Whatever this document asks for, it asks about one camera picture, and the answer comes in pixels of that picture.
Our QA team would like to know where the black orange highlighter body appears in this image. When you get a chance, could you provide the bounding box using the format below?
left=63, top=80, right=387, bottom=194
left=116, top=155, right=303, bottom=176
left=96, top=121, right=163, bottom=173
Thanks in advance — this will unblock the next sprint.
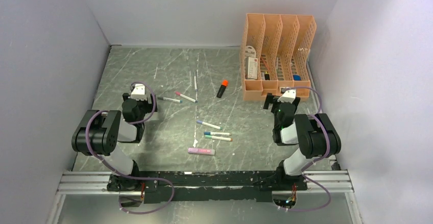
left=216, top=84, right=227, bottom=98

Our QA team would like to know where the green capped orange marker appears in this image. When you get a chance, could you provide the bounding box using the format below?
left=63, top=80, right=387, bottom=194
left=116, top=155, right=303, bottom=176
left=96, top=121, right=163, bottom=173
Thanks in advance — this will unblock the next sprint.
left=205, top=135, right=233, bottom=141

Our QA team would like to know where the orange mesh file organizer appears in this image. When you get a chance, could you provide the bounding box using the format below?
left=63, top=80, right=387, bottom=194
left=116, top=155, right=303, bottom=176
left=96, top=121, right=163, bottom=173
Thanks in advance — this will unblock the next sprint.
left=239, top=13, right=317, bottom=101

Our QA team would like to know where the white packaged item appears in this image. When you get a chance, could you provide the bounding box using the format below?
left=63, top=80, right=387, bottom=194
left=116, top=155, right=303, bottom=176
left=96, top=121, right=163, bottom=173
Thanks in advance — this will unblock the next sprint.
left=244, top=45, right=258, bottom=80

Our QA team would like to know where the purple highlighter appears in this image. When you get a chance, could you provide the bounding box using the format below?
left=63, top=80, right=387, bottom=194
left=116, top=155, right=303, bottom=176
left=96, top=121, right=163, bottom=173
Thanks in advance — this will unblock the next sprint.
left=187, top=147, right=215, bottom=156

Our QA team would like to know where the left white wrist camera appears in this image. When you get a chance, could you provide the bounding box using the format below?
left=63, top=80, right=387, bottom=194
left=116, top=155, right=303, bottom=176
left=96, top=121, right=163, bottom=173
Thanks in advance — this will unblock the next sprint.
left=130, top=83, right=148, bottom=101

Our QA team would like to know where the teal capped white marker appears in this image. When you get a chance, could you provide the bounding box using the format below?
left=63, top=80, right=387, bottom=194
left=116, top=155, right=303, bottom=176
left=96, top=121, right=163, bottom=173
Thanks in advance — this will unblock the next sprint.
left=204, top=132, right=231, bottom=137

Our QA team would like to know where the pink capped white marker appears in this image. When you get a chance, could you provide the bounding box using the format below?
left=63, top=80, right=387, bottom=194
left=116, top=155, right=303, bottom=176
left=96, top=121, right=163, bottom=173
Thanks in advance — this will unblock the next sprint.
left=175, top=91, right=198, bottom=103

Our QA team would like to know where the blue object in organizer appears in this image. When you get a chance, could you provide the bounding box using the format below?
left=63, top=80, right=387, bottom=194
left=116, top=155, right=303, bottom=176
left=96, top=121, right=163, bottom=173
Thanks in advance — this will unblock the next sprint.
left=293, top=74, right=302, bottom=81

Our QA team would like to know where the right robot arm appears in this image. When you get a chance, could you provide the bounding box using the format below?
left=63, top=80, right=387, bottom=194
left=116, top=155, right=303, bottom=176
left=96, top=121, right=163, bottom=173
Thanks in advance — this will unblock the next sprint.
left=263, top=91, right=342, bottom=190

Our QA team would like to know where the blue capped white marker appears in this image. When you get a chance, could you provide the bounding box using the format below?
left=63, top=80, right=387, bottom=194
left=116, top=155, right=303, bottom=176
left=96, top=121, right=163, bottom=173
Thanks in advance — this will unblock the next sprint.
left=196, top=120, right=222, bottom=130

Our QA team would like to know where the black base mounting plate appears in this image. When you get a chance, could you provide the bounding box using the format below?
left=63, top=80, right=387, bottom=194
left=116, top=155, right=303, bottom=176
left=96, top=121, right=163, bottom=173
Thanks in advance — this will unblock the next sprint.
left=107, top=170, right=308, bottom=204

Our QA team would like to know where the grey capped white marker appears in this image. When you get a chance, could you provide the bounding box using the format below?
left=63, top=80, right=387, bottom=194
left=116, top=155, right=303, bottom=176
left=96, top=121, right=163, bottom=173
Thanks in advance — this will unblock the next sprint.
left=157, top=96, right=182, bottom=103

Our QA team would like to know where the aluminium rail frame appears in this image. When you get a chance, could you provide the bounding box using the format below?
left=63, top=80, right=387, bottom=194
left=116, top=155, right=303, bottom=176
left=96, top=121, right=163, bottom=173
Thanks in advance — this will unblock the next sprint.
left=57, top=170, right=354, bottom=195

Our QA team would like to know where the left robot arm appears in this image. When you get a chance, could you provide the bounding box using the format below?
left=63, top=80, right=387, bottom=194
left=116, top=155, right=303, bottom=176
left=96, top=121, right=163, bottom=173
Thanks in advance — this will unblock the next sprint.
left=71, top=93, right=157, bottom=191

